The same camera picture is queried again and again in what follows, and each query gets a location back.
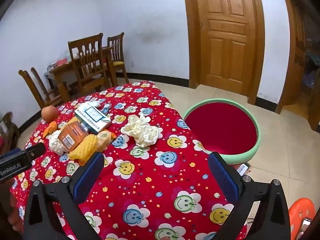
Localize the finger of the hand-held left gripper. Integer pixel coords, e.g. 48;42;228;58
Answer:
24;142;47;161

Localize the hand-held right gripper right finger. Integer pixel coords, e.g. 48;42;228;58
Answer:
208;152;292;240

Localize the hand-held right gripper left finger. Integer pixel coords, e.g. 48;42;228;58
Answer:
23;152;105;240

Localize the orange cardboard box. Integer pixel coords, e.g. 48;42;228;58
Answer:
58;121;89;153

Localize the orange snack packet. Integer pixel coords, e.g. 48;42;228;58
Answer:
96;129;117;153

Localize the green bin with red liner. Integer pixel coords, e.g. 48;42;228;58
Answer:
182;98;262;165

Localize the blue and white box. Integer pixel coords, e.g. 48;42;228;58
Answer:
74;104;112;135

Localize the cream paper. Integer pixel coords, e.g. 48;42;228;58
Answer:
121;113;160;148

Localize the person's left hand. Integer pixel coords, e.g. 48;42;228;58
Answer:
5;180;25;232

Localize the printed flat carton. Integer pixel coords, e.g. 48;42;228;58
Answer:
235;162;252;177

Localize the dark wooden furniture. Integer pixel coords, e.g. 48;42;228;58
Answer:
0;112;20;155

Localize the reddish apple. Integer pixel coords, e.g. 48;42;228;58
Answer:
41;106;59;123

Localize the wooden side-on chair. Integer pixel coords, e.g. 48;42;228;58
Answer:
19;67;64;109

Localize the red smiley flower blanket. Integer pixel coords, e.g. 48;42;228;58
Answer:
10;81;253;240

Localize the orange plastic stool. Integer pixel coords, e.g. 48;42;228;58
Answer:
287;197;316;240

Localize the wooden dining table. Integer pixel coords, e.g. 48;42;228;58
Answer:
46;46;118;100

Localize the wooden slat-back chair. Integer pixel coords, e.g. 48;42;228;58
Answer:
68;33;107;94

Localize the wooden chair with cushion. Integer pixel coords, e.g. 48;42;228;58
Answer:
107;32;129;84

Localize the wooden panel door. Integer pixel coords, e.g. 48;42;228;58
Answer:
194;0;257;94

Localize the wooden door frame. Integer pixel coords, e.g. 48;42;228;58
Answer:
275;0;320;133

